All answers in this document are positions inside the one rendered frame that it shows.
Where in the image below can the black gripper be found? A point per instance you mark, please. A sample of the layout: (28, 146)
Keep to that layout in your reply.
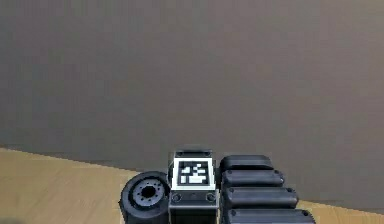
(145, 196)

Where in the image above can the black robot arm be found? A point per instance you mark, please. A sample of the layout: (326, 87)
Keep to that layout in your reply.
(253, 196)

